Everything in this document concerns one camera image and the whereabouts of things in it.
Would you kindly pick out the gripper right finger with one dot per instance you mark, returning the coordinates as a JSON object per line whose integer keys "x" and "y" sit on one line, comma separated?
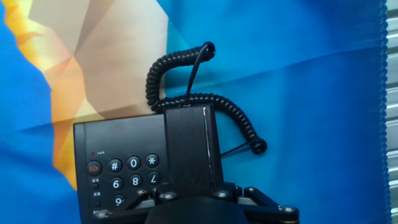
{"x": 261, "y": 202}

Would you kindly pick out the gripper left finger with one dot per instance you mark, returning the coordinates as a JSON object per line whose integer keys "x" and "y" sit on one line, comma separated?
{"x": 136, "y": 202}

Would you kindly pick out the black telephone handset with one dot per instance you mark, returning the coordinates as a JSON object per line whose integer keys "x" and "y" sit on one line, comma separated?
{"x": 192, "y": 149}

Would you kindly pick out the black telephone base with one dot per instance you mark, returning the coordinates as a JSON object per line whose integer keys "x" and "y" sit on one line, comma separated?
{"x": 124, "y": 165}

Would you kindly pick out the blue mountain print cloth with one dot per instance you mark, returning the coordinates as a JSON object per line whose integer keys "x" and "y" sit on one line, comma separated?
{"x": 295, "y": 93}

